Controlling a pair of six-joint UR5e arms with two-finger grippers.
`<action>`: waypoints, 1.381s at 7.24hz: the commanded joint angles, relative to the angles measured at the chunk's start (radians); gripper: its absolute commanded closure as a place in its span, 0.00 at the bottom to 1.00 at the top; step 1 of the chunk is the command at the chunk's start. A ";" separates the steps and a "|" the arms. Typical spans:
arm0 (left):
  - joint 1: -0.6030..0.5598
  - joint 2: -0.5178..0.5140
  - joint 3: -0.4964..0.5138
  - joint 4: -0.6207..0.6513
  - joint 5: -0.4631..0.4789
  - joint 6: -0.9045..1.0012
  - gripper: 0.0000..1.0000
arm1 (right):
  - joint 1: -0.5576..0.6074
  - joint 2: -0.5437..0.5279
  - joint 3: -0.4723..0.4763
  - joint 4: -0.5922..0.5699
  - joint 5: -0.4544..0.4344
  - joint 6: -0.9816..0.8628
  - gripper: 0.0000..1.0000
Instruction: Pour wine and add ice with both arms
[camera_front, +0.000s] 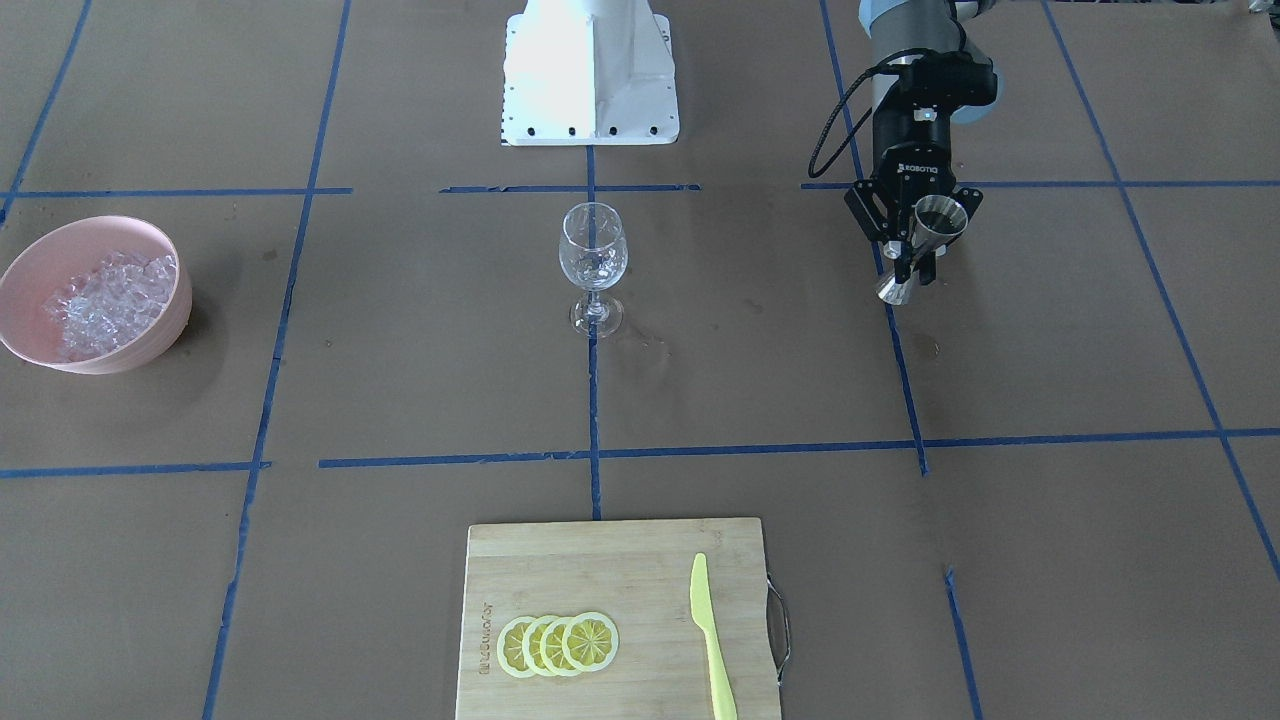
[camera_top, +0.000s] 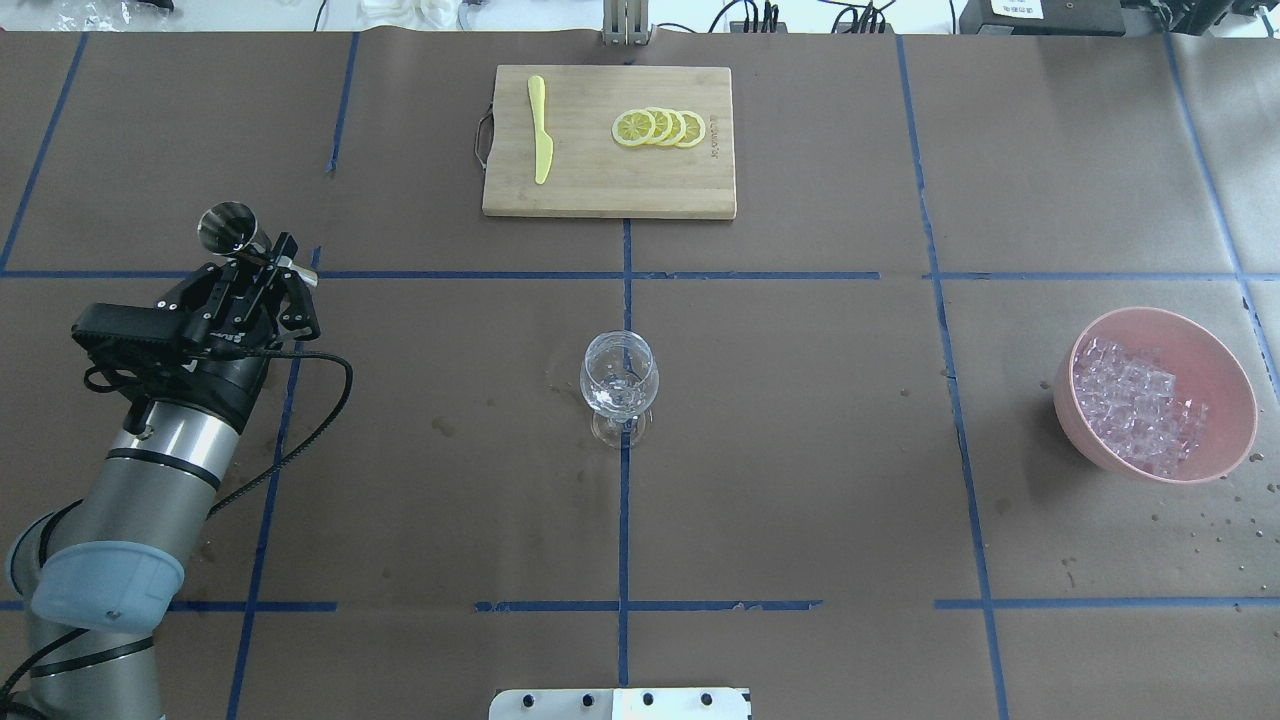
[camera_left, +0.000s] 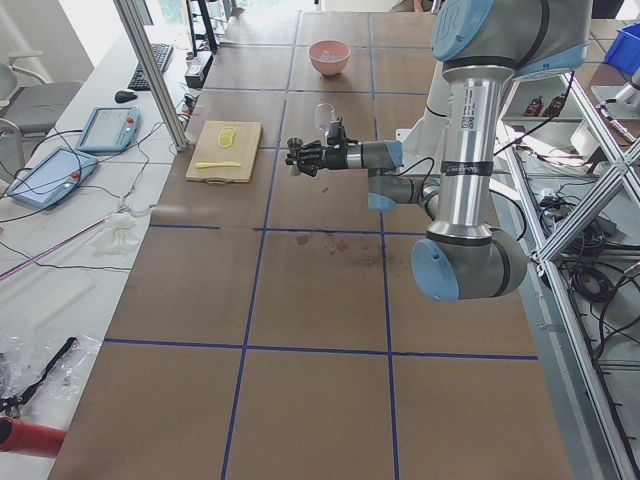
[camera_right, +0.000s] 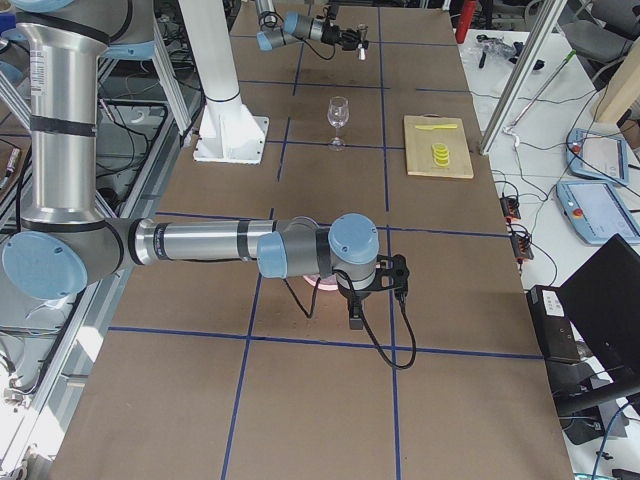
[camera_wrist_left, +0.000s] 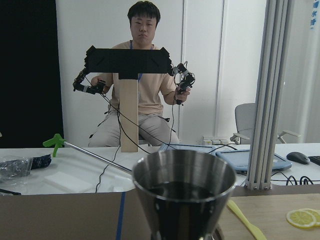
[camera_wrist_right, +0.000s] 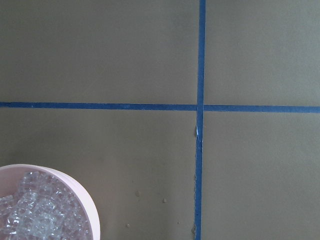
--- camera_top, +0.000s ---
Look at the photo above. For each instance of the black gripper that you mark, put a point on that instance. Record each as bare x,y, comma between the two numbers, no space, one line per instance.
222,382

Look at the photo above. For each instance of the steel jigger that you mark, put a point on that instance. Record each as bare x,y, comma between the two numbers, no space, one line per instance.
231,230

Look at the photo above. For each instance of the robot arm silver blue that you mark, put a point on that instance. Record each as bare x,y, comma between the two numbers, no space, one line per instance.
97,576

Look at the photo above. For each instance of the clear wine glass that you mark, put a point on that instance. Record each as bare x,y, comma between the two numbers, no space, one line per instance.
619,380

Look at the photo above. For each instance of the pile of ice cubes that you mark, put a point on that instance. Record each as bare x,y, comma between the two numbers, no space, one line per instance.
1131,401

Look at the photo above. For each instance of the yellow plastic knife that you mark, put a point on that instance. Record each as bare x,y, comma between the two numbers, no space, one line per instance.
543,142

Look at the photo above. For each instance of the white cloth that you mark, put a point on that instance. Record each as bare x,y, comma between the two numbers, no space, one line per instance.
432,15

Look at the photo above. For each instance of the bamboo cutting board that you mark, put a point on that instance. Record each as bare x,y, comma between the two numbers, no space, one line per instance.
592,176

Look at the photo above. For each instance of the black box device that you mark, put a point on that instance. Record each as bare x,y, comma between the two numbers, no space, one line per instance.
1042,18

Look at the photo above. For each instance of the pink bowl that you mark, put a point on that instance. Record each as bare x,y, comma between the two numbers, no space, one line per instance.
1206,370

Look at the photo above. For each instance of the aluminium frame post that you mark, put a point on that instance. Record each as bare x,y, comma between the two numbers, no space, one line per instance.
626,23

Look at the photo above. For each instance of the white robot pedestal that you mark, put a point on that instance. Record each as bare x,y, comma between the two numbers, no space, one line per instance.
623,703

